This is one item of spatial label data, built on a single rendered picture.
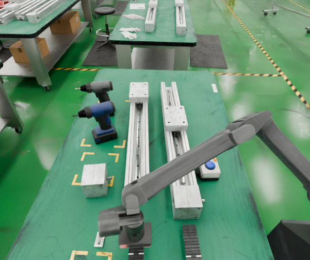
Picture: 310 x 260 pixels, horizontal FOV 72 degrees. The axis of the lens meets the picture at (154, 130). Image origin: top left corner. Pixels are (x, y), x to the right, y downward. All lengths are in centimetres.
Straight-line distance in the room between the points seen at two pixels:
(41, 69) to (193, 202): 263
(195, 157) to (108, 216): 30
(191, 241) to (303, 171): 43
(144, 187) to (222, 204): 45
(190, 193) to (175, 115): 43
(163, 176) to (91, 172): 39
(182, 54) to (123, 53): 65
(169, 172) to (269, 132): 33
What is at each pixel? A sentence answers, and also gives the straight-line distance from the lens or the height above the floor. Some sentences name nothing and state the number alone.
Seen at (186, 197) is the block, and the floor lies 87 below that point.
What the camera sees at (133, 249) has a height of 81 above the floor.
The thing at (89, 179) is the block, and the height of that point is 87.
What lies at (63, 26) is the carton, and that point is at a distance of 447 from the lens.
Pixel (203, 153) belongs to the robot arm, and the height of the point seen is 112.
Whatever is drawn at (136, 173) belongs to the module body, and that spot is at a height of 84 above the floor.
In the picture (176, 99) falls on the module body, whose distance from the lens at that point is 130.
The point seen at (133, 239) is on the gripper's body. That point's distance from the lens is 72.
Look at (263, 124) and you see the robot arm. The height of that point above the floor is 118.
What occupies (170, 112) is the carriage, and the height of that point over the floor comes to 91.
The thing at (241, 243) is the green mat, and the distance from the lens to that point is 93.
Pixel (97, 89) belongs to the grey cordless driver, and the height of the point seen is 97.
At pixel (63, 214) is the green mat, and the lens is 98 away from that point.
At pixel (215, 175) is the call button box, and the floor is 82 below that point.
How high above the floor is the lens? 160
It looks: 43 degrees down
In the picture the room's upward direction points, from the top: 1 degrees clockwise
